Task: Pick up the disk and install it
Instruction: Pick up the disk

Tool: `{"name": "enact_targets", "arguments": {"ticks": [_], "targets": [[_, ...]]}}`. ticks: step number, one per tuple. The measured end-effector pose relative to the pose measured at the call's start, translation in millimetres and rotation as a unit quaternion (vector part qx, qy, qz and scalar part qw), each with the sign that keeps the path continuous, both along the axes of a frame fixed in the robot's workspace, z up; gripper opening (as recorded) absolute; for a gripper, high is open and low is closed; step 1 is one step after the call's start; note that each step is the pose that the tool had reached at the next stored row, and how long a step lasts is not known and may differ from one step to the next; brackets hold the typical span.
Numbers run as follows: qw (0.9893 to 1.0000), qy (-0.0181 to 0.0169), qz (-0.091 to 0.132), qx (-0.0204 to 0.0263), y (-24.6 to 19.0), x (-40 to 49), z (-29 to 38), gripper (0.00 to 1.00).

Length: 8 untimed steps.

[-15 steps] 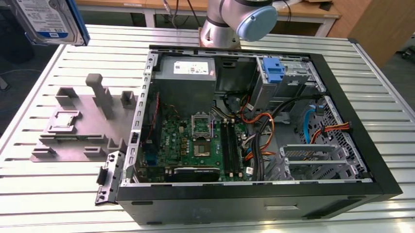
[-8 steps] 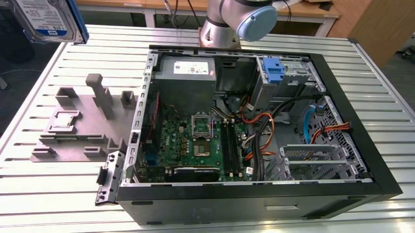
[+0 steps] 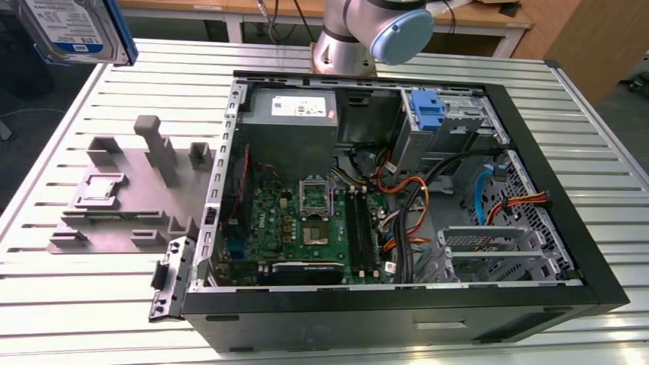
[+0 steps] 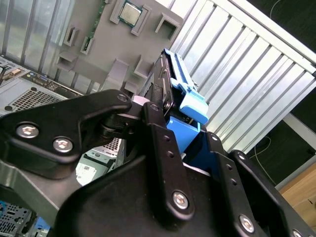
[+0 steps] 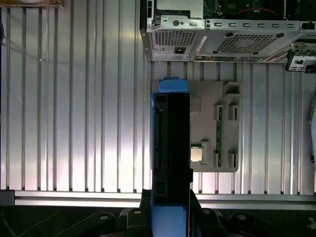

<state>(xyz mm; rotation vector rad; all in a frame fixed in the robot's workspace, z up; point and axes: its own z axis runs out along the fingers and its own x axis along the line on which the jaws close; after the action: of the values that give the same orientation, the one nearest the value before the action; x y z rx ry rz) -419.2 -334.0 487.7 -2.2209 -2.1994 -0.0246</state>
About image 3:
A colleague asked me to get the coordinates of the wooden desk white frame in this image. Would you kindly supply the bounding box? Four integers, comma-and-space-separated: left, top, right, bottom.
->
116, 0, 537, 58

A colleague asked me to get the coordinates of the orange power wire black plug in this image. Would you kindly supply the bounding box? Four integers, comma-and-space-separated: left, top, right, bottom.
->
485, 189, 555, 228

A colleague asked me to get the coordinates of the black open PC case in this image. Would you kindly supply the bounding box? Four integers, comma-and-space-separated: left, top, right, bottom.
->
180, 69, 632, 353

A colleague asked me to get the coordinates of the black RAM slot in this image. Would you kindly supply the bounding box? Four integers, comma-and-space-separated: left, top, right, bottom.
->
359, 185, 383, 278
344, 185, 367, 278

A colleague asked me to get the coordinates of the blue flat wire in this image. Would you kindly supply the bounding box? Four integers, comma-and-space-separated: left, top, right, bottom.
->
473, 162, 509, 228

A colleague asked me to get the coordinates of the silver CPU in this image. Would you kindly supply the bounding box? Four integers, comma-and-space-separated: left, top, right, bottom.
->
82, 180, 118, 201

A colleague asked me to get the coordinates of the black cable bundle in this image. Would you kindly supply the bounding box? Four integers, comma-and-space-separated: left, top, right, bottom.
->
398, 148, 507, 284

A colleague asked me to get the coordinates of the metal socket cover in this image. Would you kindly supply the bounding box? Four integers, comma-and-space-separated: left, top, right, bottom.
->
298, 175, 335, 222

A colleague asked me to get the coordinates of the green motherboard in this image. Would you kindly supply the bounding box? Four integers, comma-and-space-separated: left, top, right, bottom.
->
211, 173, 406, 286

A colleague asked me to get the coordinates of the blue drive latch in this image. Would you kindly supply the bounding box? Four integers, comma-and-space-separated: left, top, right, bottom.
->
411, 89, 448, 132

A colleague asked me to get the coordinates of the grey parts rack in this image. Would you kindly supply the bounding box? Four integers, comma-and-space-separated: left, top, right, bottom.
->
44, 115, 219, 255

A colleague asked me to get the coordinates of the grey power supply unit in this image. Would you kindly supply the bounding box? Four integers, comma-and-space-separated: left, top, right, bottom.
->
238, 87, 340, 183

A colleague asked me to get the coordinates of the CPU socket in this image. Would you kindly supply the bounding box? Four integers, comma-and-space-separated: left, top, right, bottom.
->
302, 223, 335, 247

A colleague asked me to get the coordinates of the wooden cabinet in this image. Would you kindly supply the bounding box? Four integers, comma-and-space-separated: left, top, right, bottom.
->
516, 0, 649, 107

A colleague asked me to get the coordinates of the black hanging cable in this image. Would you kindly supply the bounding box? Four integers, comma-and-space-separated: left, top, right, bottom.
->
256, 0, 308, 46

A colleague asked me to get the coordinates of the orange yellow wire bundle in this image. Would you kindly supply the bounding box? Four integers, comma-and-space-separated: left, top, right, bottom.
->
376, 146, 435, 254

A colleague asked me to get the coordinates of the hard disk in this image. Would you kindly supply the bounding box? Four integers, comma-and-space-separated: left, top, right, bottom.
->
18, 0, 139, 68

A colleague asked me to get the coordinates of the black graphics card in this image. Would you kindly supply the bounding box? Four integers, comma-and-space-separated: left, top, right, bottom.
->
256, 260, 346, 287

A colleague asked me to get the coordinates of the grey case latch panel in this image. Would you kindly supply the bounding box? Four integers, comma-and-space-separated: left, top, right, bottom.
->
148, 235, 198, 323

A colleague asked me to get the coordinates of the grey optical drive cage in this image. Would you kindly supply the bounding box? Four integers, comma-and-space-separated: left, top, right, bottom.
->
392, 87, 512, 179

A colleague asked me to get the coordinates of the black chair base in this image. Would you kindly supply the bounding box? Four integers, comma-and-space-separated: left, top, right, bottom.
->
619, 56, 649, 92

